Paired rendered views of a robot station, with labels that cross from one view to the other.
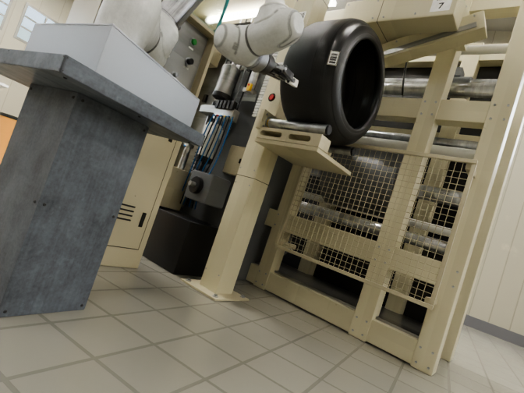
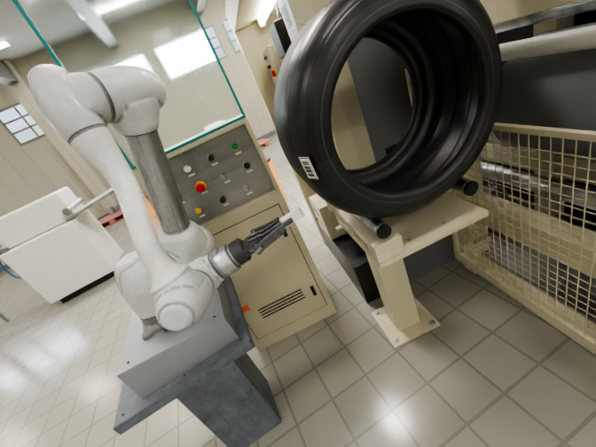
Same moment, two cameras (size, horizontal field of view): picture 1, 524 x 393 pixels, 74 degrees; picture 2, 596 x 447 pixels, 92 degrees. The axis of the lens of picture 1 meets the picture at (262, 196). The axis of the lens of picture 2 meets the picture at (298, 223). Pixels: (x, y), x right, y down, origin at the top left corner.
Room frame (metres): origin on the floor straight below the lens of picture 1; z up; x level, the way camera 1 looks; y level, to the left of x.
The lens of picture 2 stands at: (0.91, -0.54, 1.37)
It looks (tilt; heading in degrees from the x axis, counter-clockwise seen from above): 27 degrees down; 49
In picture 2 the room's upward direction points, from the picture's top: 25 degrees counter-clockwise
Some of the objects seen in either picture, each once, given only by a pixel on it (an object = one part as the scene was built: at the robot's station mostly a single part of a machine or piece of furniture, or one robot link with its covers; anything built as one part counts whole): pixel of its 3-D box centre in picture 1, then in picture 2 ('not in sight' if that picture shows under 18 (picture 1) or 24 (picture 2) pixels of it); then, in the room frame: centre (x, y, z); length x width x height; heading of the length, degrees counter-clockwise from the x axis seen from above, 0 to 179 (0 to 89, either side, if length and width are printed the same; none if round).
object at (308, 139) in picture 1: (292, 139); (363, 225); (1.61, -0.05, 0.84); 0.36 x 0.09 x 0.06; 51
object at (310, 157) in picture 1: (303, 156); (401, 216); (1.72, -0.13, 0.80); 0.37 x 0.36 x 0.02; 141
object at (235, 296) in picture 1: (215, 288); (403, 317); (1.87, 0.08, 0.01); 0.27 x 0.27 x 0.02; 51
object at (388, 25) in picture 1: (401, 22); not in sight; (1.88, -0.42, 1.71); 0.61 x 0.25 x 0.15; 51
